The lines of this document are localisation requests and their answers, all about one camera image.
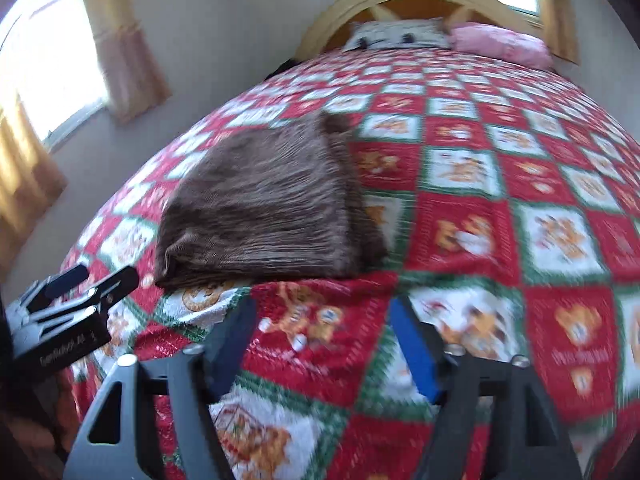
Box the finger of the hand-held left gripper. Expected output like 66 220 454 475
44 264 92 302
32 266 140 323

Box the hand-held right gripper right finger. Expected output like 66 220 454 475
388 296 584 480

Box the cream wooden headboard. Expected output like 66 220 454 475
295 0 543 61

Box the brown knit sweater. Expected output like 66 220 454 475
154 110 388 290

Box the pink pillow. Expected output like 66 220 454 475
447 22 555 71

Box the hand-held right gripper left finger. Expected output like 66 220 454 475
62 296 259 480

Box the white patterned pillow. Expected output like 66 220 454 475
342 17 453 52

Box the dark object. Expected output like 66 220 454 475
264 57 301 81

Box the red printed bear blanket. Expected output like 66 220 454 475
60 47 640 480

